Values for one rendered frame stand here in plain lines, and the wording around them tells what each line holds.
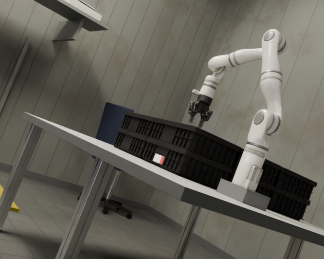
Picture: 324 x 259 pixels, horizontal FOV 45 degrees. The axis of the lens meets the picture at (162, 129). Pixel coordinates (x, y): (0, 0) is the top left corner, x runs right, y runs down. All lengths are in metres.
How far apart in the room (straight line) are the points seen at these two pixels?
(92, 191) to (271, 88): 0.86
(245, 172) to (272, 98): 0.35
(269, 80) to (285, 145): 2.44
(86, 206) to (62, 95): 3.05
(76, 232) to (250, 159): 0.74
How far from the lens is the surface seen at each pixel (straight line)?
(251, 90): 4.72
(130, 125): 2.29
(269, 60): 1.81
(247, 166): 1.63
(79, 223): 1.61
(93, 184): 1.58
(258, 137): 1.63
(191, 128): 1.76
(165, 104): 5.20
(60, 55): 4.52
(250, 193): 1.59
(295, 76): 4.42
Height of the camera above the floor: 0.75
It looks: 4 degrees up
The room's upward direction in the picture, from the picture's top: 22 degrees clockwise
